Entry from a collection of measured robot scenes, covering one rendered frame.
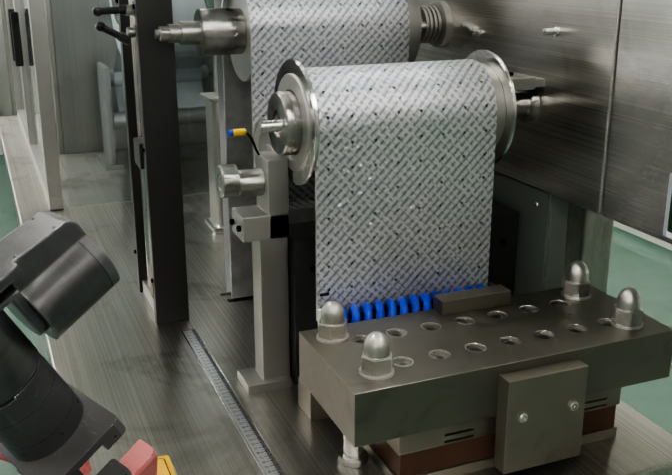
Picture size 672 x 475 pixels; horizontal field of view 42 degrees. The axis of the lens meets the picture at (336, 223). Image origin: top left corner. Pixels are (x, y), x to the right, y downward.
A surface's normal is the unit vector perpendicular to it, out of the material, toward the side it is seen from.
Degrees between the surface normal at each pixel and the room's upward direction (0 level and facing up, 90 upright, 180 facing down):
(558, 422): 90
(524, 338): 0
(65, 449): 30
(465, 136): 90
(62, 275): 64
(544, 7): 90
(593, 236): 90
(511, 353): 0
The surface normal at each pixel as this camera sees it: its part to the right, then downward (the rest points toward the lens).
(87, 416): -0.35, -0.73
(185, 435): 0.00, -0.95
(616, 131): -0.92, 0.11
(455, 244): 0.38, 0.28
